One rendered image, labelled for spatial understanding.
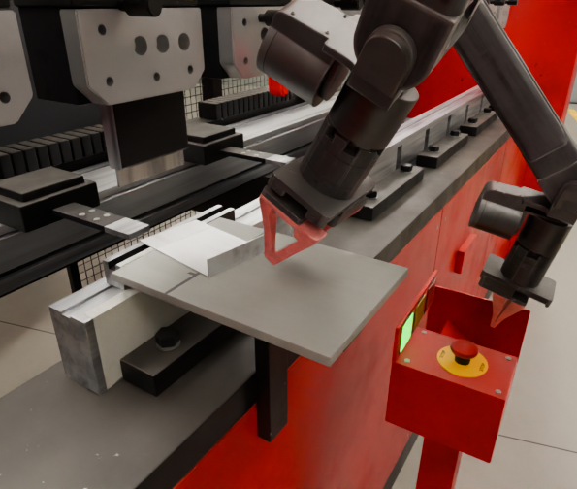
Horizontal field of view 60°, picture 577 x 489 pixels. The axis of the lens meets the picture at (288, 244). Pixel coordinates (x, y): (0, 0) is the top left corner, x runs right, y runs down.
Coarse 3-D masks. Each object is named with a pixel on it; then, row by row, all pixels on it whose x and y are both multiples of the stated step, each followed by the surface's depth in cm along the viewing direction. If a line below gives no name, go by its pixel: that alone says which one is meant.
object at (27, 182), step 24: (48, 168) 74; (0, 192) 67; (24, 192) 65; (48, 192) 68; (72, 192) 70; (96, 192) 73; (0, 216) 67; (24, 216) 65; (48, 216) 68; (72, 216) 66; (96, 216) 65; (120, 216) 65
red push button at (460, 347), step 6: (456, 342) 73; (462, 342) 73; (468, 342) 73; (456, 348) 72; (462, 348) 72; (468, 348) 72; (474, 348) 72; (456, 354) 72; (462, 354) 71; (468, 354) 71; (474, 354) 71; (456, 360) 73; (462, 360) 73; (468, 360) 73
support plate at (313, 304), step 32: (224, 224) 64; (160, 256) 56; (256, 256) 56; (320, 256) 56; (352, 256) 56; (160, 288) 50; (192, 288) 50; (224, 288) 50; (256, 288) 50; (288, 288) 50; (320, 288) 50; (352, 288) 50; (384, 288) 50; (224, 320) 46; (256, 320) 45; (288, 320) 45; (320, 320) 45; (352, 320) 45; (320, 352) 41
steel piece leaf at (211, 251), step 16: (192, 240) 60; (208, 240) 60; (224, 240) 60; (240, 240) 60; (256, 240) 56; (176, 256) 56; (192, 256) 56; (208, 256) 56; (224, 256) 53; (240, 256) 55; (208, 272) 52
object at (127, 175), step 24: (168, 96) 55; (120, 120) 50; (144, 120) 53; (168, 120) 56; (120, 144) 51; (144, 144) 54; (168, 144) 57; (120, 168) 52; (144, 168) 56; (168, 168) 59
